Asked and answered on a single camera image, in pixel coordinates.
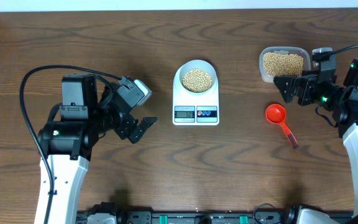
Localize white kitchen scale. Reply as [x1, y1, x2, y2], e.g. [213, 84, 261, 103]
[172, 76, 219, 126]

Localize soybeans in bowl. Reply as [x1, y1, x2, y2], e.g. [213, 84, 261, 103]
[182, 68, 213, 93]

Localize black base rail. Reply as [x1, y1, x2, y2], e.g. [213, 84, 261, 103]
[75, 202, 298, 224]

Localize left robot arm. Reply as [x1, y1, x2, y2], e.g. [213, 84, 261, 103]
[35, 73, 157, 223]

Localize clear container of soybeans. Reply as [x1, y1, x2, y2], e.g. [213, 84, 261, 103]
[259, 47, 311, 83]

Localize grey bowl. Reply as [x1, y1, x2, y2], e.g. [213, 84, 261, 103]
[175, 60, 218, 95]

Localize red measuring scoop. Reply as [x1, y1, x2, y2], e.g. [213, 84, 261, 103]
[264, 103, 299, 149]

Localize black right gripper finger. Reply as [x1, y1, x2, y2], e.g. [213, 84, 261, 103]
[295, 76, 317, 106]
[273, 75, 300, 103]

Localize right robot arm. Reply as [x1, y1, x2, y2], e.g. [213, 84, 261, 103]
[273, 58, 358, 223]

